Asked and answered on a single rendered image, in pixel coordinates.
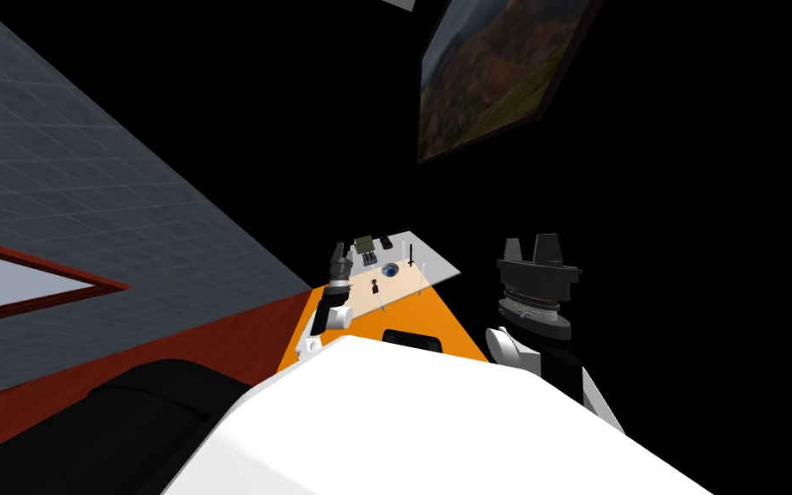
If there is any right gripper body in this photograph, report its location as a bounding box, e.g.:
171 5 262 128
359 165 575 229
496 257 583 301

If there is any pale glass-topped table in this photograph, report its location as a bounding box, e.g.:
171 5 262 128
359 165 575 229
313 229 462 322

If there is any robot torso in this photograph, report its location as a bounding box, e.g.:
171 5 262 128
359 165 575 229
161 328 716 495

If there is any framed landscape picture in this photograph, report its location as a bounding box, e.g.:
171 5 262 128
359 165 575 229
415 0 605 166

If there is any red-framed window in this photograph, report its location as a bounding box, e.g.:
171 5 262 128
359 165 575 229
0 231 133 329

